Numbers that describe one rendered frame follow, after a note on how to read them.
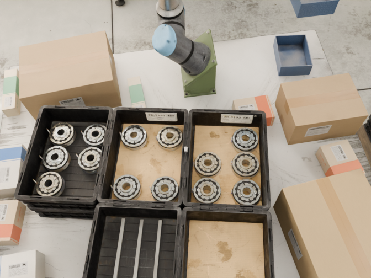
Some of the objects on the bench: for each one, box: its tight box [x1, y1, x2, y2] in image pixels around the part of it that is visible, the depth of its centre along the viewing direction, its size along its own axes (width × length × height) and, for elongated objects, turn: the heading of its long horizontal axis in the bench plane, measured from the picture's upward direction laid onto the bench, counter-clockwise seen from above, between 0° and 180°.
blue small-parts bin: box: [273, 34, 313, 76], centre depth 181 cm, size 20×15×7 cm
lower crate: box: [28, 207, 94, 220], centre depth 154 cm, size 40×30×12 cm
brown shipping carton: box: [275, 73, 369, 145], centre depth 160 cm, size 30×22×16 cm
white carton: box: [0, 249, 45, 278], centre depth 136 cm, size 20×12×9 cm, turn 102°
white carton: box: [0, 144, 28, 199], centre depth 156 cm, size 20×12×9 cm, turn 8°
